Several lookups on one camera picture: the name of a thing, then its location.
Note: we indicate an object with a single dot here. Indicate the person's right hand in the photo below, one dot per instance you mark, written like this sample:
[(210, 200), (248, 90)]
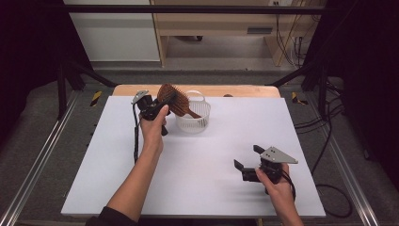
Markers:
[(282, 188)]

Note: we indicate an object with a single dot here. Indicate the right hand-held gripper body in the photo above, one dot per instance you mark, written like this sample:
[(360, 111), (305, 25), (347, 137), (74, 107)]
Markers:
[(276, 157)]

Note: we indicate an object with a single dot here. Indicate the black curtain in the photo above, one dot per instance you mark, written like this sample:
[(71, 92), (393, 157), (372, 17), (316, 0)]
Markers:
[(363, 62), (28, 47)]

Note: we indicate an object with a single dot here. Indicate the black frame crossbar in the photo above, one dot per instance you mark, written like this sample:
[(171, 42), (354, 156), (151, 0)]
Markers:
[(200, 9)]

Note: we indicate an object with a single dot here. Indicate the white slotted plastic basket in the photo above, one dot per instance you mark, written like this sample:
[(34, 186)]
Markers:
[(193, 124)]

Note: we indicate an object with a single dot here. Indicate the white cabinet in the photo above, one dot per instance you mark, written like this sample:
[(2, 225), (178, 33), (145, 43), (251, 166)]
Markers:
[(116, 34)]

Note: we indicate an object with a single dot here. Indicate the black metal frame leg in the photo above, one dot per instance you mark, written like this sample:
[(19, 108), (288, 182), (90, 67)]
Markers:
[(321, 84), (62, 88)]

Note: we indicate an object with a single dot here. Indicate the brown wooden hairbrush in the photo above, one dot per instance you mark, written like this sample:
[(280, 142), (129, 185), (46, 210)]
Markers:
[(181, 101)]

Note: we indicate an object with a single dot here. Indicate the white table cover board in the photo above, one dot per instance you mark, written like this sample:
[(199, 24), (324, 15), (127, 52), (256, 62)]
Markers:
[(204, 157)]

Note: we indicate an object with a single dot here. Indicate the person's dark sleeve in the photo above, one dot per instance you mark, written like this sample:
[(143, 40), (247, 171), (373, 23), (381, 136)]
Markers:
[(111, 218)]

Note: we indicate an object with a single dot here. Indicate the person's left hand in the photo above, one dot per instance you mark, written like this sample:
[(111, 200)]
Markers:
[(152, 135)]

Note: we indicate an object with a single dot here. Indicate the white power strip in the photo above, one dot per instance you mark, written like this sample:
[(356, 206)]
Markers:
[(280, 2)]

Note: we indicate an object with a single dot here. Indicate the aluminium floor rail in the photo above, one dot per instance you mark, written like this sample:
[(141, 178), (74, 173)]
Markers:
[(348, 175), (34, 163)]

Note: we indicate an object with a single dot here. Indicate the light wooden table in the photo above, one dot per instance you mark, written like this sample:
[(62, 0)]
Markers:
[(247, 91)]

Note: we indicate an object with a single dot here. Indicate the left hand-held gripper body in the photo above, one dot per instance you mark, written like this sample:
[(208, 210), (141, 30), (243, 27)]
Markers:
[(148, 106)]

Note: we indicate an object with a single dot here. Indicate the wooden cabinet with drawers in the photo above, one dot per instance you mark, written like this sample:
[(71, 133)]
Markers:
[(219, 20)]

